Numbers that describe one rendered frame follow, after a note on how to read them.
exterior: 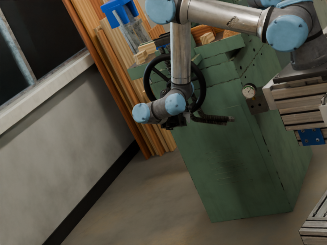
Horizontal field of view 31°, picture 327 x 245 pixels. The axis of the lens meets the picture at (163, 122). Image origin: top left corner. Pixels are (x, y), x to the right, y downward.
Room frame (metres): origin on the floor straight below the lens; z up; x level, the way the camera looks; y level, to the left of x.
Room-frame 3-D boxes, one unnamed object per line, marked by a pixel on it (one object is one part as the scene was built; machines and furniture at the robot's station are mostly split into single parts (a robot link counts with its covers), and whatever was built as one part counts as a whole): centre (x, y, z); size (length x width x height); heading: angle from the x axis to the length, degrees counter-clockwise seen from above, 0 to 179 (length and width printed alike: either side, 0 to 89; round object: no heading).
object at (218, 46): (2.62, -0.23, 0.87); 0.61 x 0.30 x 0.06; 58
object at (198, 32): (2.61, -0.27, 0.93); 0.22 x 0.01 x 0.06; 58
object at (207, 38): (2.52, -0.33, 0.92); 0.05 x 0.04 x 0.04; 130
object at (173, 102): (2.08, -0.05, 0.83); 0.11 x 0.11 x 0.08; 57
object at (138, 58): (2.73, -0.02, 0.92); 0.04 x 0.03 x 0.05; 30
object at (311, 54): (1.90, -0.56, 0.87); 0.15 x 0.15 x 0.10
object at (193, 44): (2.55, -0.18, 0.91); 0.15 x 0.14 x 0.09; 58
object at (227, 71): (2.81, -0.35, 0.76); 0.57 x 0.45 x 0.09; 148
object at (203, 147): (2.81, -0.35, 0.35); 0.58 x 0.45 x 0.71; 148
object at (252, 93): (2.39, -0.40, 0.65); 0.06 x 0.04 x 0.08; 58
